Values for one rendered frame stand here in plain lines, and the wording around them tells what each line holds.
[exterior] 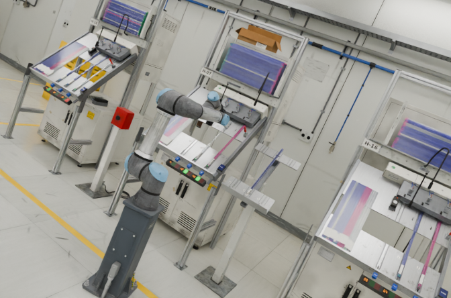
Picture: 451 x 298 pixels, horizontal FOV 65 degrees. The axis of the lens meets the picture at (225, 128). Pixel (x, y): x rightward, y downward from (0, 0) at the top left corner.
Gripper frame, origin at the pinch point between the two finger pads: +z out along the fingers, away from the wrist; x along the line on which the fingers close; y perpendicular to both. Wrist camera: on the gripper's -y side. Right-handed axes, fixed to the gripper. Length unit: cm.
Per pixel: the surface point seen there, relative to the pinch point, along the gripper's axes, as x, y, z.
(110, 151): 83, -54, 32
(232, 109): 4.1, 22.5, 10.3
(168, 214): 16, -66, 60
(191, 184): 8, -39, 42
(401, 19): -65, 236, 61
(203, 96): 36.7, 25.1, 17.0
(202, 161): -4.9, -29.1, 4.5
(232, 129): -5.2, 8.0, 13.1
